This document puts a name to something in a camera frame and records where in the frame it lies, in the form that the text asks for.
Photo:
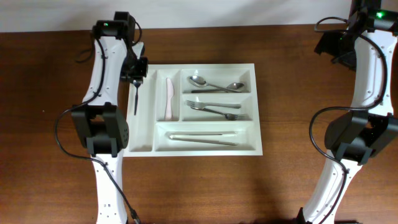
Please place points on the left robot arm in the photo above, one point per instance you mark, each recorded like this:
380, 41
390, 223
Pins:
100, 125

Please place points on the small steel teaspoon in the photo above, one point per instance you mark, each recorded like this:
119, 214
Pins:
136, 96

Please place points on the pink plastic knife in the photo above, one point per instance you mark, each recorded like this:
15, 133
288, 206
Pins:
170, 95

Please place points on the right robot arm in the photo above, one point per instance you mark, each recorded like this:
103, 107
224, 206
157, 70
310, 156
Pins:
365, 45

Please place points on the steel tweezers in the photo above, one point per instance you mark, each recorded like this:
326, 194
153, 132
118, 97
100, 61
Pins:
207, 138

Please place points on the steel tablespoon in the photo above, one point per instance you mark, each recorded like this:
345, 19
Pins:
201, 83
236, 86

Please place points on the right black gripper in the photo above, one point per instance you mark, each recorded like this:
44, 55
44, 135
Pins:
325, 44

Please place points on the white plastic cutlery tray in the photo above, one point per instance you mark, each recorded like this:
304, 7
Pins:
148, 128

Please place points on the steel fork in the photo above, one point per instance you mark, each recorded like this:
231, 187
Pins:
228, 116
198, 104

